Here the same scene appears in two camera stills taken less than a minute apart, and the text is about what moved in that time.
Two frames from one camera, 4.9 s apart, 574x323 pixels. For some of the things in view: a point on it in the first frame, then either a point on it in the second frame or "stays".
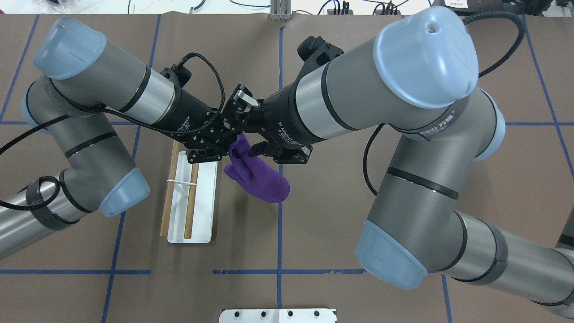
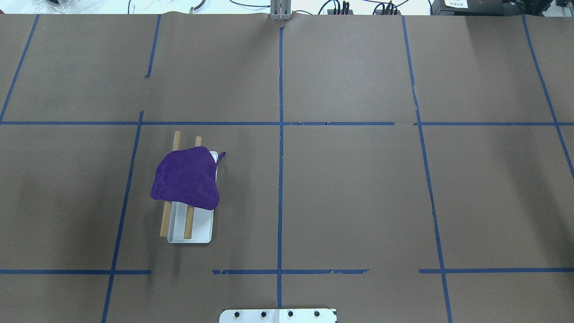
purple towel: x=252 y=172 -> x=188 y=176
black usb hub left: x=331 y=11 stays
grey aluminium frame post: x=280 y=10 stays
